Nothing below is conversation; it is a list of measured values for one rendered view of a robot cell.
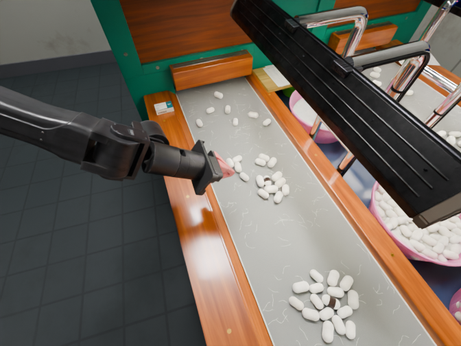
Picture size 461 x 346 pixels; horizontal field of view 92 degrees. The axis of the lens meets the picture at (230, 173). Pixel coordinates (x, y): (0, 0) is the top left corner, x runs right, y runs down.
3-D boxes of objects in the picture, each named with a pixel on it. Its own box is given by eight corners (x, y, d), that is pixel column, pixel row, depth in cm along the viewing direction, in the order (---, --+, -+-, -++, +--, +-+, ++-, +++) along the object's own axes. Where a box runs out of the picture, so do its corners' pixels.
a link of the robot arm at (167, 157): (139, 178, 37) (151, 151, 35) (132, 156, 42) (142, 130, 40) (176, 183, 42) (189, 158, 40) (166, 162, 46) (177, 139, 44)
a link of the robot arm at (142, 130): (97, 179, 35) (112, 132, 32) (92, 141, 42) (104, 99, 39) (167, 187, 43) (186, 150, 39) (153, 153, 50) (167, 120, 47)
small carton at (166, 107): (157, 115, 78) (155, 110, 76) (155, 108, 80) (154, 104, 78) (174, 111, 79) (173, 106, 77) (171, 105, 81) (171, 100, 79)
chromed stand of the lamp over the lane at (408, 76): (286, 209, 67) (354, 68, 31) (258, 159, 78) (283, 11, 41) (339, 189, 71) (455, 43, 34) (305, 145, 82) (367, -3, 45)
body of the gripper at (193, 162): (206, 140, 48) (175, 131, 43) (221, 177, 42) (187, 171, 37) (191, 160, 51) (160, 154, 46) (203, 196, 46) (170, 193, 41)
